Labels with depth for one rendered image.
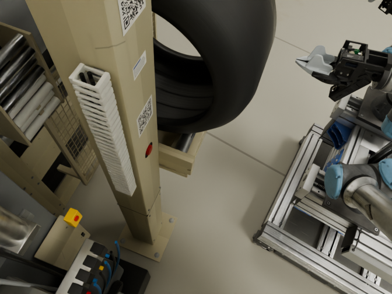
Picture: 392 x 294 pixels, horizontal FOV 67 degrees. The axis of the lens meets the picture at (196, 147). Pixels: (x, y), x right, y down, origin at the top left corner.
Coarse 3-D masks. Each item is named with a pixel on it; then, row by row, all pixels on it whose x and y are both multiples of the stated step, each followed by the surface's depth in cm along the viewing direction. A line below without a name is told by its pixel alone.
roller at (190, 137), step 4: (180, 136) 100; (184, 136) 100; (188, 136) 100; (192, 136) 101; (180, 140) 99; (184, 140) 99; (188, 140) 100; (176, 144) 99; (180, 144) 98; (184, 144) 98; (188, 144) 99; (176, 148) 98; (180, 148) 97; (184, 148) 98; (188, 148) 100
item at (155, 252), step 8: (168, 216) 178; (168, 224) 176; (128, 232) 172; (160, 232) 173; (168, 232) 173; (120, 240) 169; (128, 240) 169; (136, 240) 170; (160, 240) 171; (168, 240) 171; (128, 248) 167; (136, 248) 168; (144, 248) 168; (152, 248) 168; (160, 248) 169; (152, 256) 166; (160, 256) 167
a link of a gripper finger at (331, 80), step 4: (312, 72) 76; (316, 72) 76; (316, 76) 76; (320, 76) 76; (324, 76) 75; (328, 76) 75; (332, 76) 75; (320, 80) 76; (324, 80) 76; (328, 80) 75; (332, 80) 74; (336, 80) 75; (332, 84) 75; (336, 84) 75
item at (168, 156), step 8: (160, 144) 94; (160, 152) 94; (168, 152) 93; (176, 152) 93; (184, 152) 94; (160, 160) 99; (168, 160) 97; (176, 160) 95; (184, 160) 93; (192, 160) 93; (176, 168) 100; (184, 168) 97; (192, 168) 98
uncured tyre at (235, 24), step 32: (160, 0) 56; (192, 0) 55; (224, 0) 56; (256, 0) 64; (192, 32) 59; (224, 32) 59; (256, 32) 64; (160, 64) 112; (192, 64) 108; (224, 64) 64; (256, 64) 67; (160, 96) 108; (192, 96) 107; (224, 96) 72; (160, 128) 96; (192, 128) 89
